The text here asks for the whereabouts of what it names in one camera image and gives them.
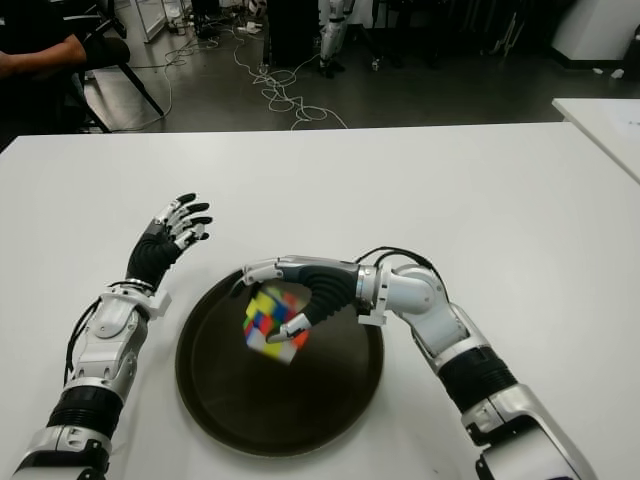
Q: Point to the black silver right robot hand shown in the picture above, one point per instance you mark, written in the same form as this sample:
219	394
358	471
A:
325	287

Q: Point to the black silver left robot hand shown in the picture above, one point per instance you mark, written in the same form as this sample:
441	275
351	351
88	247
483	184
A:
151	255

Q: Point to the multicolour Rubik's cube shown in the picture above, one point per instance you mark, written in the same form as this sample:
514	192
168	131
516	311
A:
272	327

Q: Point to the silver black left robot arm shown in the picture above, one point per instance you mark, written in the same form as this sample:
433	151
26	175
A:
107	337

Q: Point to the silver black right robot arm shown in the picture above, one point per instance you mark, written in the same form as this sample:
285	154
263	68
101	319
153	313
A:
475	360

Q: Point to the dark brown round plate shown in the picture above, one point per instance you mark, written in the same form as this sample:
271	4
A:
280	380

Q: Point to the black chair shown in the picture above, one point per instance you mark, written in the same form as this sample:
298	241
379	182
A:
107	50

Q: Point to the white board panel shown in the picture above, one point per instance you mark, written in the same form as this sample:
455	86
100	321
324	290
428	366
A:
150	20

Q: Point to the white power strip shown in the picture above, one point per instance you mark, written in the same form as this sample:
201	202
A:
249	28

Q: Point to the white humanoid robot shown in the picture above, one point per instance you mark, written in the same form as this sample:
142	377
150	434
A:
330	35

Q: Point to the black cabinet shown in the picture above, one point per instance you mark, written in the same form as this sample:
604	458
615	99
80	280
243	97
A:
292	30

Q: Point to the seated person in black shirt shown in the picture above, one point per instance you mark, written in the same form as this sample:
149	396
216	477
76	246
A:
30	20

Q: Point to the black wheeled stand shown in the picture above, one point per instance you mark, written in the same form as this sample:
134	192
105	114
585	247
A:
400	30

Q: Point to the grey folded metal stand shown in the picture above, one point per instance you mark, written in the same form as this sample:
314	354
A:
505	35

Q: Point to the white side table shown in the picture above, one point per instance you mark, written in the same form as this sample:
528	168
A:
605	130

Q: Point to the white paper scrap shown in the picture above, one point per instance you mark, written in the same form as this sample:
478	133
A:
616	73

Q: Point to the white machine housing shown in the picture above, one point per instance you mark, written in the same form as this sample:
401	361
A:
595	30

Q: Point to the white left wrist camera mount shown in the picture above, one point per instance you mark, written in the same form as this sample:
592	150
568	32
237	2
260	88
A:
161	303

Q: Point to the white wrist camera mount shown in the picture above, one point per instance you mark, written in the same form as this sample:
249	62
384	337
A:
372	317
161	303

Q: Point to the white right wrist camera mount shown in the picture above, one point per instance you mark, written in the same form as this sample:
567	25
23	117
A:
372	317

